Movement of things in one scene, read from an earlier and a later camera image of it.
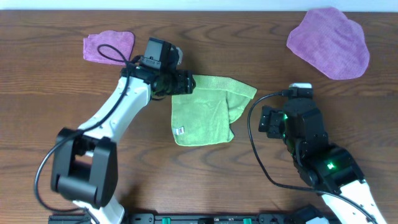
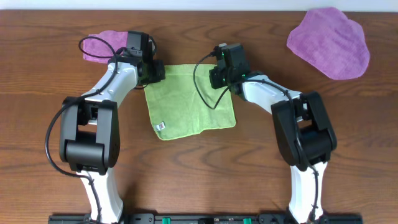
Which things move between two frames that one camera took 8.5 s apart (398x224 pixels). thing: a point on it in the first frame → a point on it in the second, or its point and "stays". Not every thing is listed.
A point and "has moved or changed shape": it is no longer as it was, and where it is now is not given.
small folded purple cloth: x=124 y=41 stays
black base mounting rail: x=190 y=218 stays
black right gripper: x=268 y=119 → x=217 y=81
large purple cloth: x=334 y=43 stays
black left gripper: x=183 y=85 → x=159 y=65
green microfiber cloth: x=205 y=117 has moved or changed shape
